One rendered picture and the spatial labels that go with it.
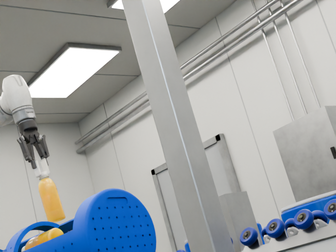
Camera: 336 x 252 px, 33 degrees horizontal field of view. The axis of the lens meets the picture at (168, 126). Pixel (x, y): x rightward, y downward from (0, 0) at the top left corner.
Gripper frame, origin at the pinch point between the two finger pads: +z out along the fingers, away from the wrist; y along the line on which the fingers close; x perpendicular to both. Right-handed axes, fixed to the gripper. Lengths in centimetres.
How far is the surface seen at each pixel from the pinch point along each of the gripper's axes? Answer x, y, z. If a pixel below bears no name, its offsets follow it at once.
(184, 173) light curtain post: -111, -62, 36
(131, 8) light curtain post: -110, -58, -1
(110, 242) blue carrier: -53, -29, 40
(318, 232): -121, -40, 56
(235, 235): -97, -32, 51
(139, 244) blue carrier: -54, -18, 44
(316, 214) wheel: -113, -19, 53
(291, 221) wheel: -106, -19, 53
